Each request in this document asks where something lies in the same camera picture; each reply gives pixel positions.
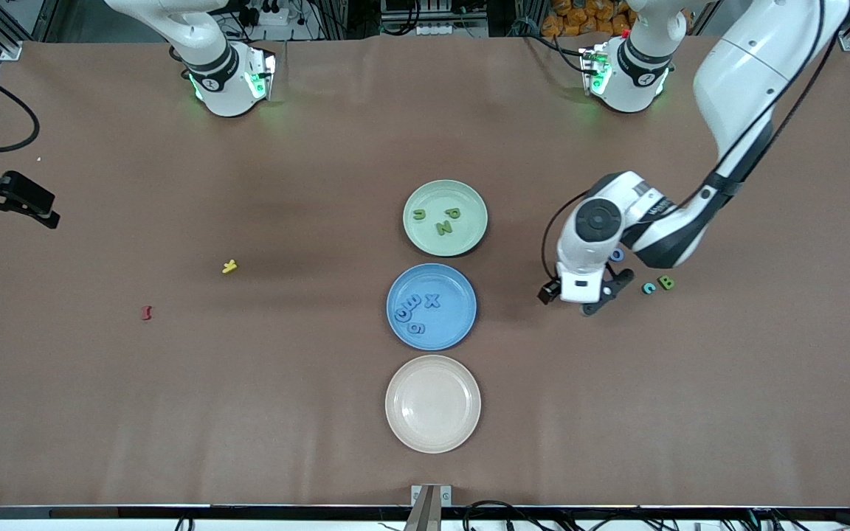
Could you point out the white power strip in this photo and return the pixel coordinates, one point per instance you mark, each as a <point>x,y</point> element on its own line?
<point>274,13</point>
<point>440,29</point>

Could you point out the blue round plate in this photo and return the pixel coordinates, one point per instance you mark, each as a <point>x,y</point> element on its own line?
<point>451,324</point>

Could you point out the blue foam letter E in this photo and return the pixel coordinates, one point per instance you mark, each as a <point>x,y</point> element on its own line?
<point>414,302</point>

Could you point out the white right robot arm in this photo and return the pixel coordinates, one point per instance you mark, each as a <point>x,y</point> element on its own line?
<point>222,81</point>

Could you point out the blue foam letter C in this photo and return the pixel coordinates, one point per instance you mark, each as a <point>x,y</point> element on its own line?
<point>397,315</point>

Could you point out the black table edge rail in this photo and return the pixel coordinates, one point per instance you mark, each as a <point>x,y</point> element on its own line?
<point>174,511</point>

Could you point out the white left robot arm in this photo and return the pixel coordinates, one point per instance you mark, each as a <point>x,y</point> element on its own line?
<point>757,66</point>

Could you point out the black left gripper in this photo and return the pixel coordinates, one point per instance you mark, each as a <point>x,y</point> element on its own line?
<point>547,293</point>

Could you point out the pile of orange objects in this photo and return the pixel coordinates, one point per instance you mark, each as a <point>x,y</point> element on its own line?
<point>580,15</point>

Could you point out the blue foam letter X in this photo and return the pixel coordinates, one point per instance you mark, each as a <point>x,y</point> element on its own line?
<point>432,300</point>

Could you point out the green foam letter N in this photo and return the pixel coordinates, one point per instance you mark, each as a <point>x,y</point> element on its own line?
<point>444,227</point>

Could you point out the green foam letter P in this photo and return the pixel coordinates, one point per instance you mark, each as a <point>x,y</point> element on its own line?
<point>453,214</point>

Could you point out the grey metal camera mount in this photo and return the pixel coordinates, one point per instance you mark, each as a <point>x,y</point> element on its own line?
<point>431,509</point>

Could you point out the teal foam letter C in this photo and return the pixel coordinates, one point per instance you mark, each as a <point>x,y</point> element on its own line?
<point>645,288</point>

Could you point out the brown table cover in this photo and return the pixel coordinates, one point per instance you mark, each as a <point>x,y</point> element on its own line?
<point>174,413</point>

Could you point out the blue foam number 6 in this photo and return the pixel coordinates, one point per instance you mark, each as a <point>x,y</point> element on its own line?
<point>416,328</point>

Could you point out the green foam letter B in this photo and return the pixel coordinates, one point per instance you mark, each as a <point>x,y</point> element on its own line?
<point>666,282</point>

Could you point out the yellow foam letter K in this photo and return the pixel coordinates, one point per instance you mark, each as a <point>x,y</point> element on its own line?
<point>229,267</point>

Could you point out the pale green round plate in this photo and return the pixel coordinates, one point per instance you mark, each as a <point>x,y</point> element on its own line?
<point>462,236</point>

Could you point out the beige round plate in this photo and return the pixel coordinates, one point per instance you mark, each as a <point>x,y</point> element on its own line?
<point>433,404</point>

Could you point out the blue foam letter O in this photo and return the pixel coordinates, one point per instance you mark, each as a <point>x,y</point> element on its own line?
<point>620,258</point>

